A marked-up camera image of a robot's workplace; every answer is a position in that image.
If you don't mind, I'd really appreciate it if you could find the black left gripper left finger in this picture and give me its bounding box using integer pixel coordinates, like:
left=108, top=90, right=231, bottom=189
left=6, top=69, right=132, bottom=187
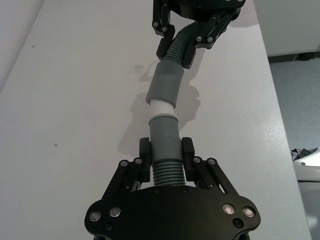
left=101, top=137, right=154, bottom=199

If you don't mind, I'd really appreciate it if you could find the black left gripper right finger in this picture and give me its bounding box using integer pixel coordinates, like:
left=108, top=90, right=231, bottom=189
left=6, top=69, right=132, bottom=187
left=181, top=136, right=237, bottom=199

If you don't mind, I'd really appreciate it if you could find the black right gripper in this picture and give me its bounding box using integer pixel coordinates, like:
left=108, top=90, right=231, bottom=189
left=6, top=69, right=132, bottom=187
left=150, top=0, right=247, bottom=70

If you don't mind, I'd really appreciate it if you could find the grey corrugated hose short cuff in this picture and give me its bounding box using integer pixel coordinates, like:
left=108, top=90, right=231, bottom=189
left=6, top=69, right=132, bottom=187
left=148, top=116, right=186, bottom=188

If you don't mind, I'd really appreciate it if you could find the white plastic tube connector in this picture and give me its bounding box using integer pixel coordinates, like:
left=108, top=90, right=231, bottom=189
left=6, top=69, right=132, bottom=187
left=149, top=99, right=176, bottom=119

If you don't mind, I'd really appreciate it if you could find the grey corrugated hose long cuff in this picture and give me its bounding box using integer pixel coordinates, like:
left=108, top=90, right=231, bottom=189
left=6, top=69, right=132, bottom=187
left=145, top=21, right=204, bottom=108

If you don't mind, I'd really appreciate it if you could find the white curved plastic object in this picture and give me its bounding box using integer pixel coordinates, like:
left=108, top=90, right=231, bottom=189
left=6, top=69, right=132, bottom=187
left=292, top=147, right=320, bottom=194

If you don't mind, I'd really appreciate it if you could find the tangle of thin dark cables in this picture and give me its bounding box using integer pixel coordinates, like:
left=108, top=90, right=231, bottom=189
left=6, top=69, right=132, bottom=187
left=290, top=147, right=319, bottom=159

